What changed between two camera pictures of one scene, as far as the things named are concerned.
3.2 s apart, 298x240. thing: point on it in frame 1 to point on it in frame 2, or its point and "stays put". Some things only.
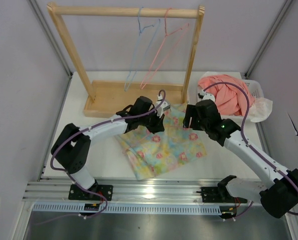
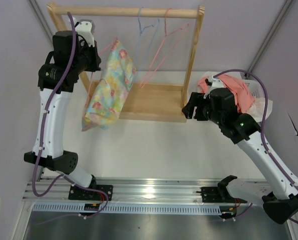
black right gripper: [191, 112] to [196, 99]
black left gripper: [158, 126] to [96, 60]
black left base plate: [76, 192] stays put
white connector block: [164, 106] to [86, 29]
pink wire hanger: [165, 37] stays put
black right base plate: [218, 194] stays put
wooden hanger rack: [110, 98] stays put
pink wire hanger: [127, 155] to [91, 75]
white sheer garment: [260, 109] stays put
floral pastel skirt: [150, 153] to [108, 96]
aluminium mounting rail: [159, 190] stays put
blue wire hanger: [140, 32] stays put
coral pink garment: [230, 100] stays put
